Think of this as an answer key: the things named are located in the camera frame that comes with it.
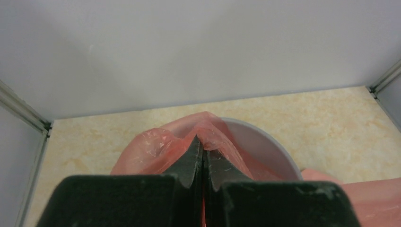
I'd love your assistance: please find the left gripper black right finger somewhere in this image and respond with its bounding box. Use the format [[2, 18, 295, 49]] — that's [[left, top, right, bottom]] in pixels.
[[203, 151, 360, 227]]

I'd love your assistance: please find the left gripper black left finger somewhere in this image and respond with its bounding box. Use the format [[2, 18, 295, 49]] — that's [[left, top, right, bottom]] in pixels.
[[37, 137, 203, 227]]

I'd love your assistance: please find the grey plastic trash bin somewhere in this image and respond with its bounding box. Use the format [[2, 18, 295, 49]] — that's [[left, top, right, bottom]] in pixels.
[[216, 117, 303, 181]]

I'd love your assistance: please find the translucent red trash bag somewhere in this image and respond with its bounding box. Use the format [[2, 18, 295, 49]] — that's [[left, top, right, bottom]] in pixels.
[[110, 111, 283, 181]]

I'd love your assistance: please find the flat pink trash bag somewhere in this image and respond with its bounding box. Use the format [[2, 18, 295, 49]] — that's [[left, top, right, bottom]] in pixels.
[[301, 168, 401, 227]]

